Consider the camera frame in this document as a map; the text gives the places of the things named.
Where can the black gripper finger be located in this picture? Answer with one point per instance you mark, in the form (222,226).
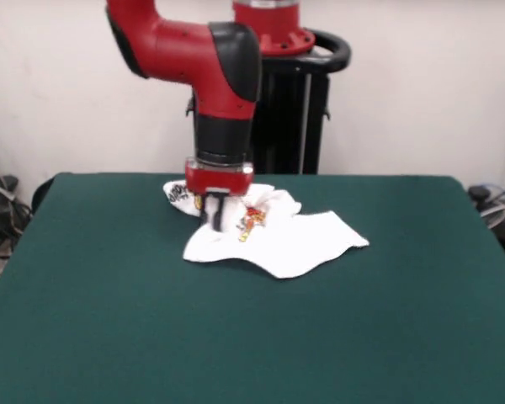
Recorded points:
(204,208)
(219,212)

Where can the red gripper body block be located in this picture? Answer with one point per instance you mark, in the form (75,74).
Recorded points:
(216,181)

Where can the white printed T-shirt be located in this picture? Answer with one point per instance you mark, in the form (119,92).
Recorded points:
(286,244)

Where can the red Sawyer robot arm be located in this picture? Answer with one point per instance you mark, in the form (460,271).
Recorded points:
(202,63)

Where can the dark green table cloth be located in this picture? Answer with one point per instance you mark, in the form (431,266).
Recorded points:
(109,336)

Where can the black rounded chair part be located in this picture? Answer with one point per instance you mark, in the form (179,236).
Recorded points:
(42,193)

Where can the grey swivel chair base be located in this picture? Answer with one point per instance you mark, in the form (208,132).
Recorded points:
(494,216)

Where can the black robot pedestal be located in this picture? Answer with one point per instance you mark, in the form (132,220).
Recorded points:
(286,118)

